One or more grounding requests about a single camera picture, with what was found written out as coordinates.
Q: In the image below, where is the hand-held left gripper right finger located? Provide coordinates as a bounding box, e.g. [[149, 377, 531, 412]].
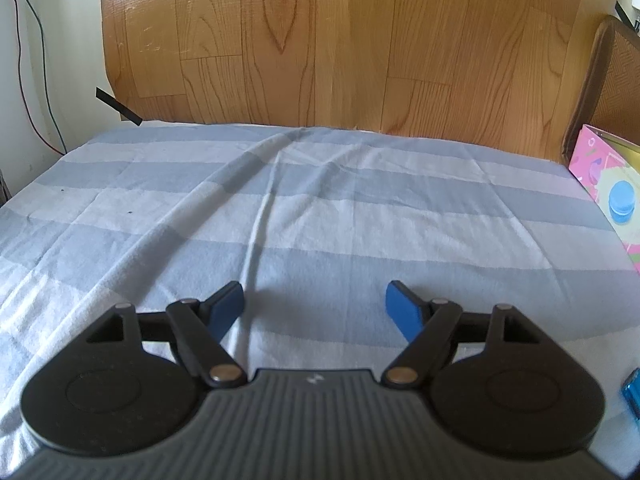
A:
[[382, 280, 544, 390]]

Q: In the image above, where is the thin dark cable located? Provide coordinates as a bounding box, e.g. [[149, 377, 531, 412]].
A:
[[14, 0, 68, 156]]

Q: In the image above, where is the pink tin box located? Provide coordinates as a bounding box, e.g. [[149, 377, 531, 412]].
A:
[[570, 124, 640, 277]]

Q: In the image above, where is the blue plastic object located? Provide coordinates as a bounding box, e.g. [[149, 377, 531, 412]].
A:
[[624, 367, 640, 412]]

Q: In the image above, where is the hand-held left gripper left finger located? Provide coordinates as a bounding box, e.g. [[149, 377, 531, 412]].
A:
[[85, 281, 247, 390]]

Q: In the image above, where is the blue striped bedsheet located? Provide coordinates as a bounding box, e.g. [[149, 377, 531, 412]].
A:
[[0, 120, 640, 461]]

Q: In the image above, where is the thin red cable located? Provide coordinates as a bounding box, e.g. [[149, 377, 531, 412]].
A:
[[10, 0, 63, 156]]

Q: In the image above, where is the black strap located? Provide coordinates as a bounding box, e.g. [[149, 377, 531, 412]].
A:
[[614, 1, 640, 32]]

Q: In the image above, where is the brown woven chair back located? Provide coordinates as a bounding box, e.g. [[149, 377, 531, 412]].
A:
[[562, 15, 640, 167]]

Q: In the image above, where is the black tape strip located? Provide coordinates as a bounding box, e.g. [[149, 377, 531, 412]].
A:
[[95, 86, 144, 126]]

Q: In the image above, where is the wooden headboard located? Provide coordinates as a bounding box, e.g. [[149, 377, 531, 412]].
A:
[[100, 0, 622, 167]]

